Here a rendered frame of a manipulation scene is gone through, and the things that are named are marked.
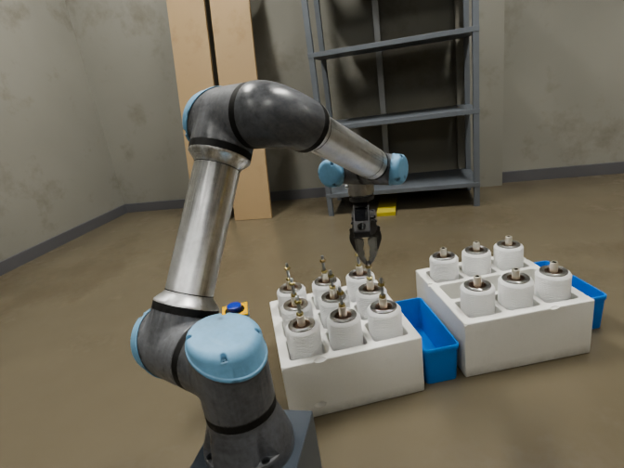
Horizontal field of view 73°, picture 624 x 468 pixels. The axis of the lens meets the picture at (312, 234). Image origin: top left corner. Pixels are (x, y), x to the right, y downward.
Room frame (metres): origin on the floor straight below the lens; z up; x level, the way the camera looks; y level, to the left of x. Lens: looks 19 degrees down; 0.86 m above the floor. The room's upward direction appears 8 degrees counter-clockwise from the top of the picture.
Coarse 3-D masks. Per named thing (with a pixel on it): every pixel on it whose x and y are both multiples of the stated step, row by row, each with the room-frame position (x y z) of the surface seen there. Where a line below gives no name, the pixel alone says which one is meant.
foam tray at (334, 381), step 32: (320, 320) 1.18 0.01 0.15; (288, 352) 1.05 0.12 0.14; (352, 352) 0.95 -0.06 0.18; (384, 352) 0.96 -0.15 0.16; (416, 352) 0.97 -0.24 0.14; (288, 384) 0.92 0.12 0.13; (320, 384) 0.93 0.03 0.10; (352, 384) 0.95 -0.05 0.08; (384, 384) 0.96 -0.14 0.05; (416, 384) 0.97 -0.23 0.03
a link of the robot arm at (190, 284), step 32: (192, 96) 0.83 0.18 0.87; (224, 96) 0.76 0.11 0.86; (192, 128) 0.79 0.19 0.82; (224, 128) 0.75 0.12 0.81; (224, 160) 0.74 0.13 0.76; (192, 192) 0.73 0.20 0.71; (224, 192) 0.73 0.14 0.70; (192, 224) 0.70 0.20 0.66; (224, 224) 0.72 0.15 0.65; (192, 256) 0.67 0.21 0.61; (192, 288) 0.65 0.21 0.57; (160, 320) 0.62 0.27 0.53; (192, 320) 0.62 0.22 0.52; (160, 352) 0.59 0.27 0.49
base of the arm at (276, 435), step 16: (272, 416) 0.53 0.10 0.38; (208, 432) 0.53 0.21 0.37; (224, 432) 0.51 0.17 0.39; (240, 432) 0.50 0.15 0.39; (256, 432) 0.51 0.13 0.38; (272, 432) 0.52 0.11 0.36; (288, 432) 0.55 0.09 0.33; (208, 448) 0.54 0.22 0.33; (224, 448) 0.50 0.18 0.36; (240, 448) 0.50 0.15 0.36; (256, 448) 0.50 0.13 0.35; (272, 448) 0.51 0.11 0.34; (288, 448) 0.53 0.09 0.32; (208, 464) 0.51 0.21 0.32; (224, 464) 0.50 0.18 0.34; (240, 464) 0.49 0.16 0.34; (256, 464) 0.49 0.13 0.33; (272, 464) 0.50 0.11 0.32
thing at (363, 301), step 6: (384, 288) 1.15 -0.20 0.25; (360, 294) 1.13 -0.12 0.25; (372, 294) 1.12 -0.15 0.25; (378, 294) 1.12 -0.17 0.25; (360, 300) 1.13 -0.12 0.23; (366, 300) 1.11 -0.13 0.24; (372, 300) 1.11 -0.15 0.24; (360, 306) 1.13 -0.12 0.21; (366, 306) 1.12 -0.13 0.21; (360, 312) 1.13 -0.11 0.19; (366, 312) 1.12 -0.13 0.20; (366, 318) 1.12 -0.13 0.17
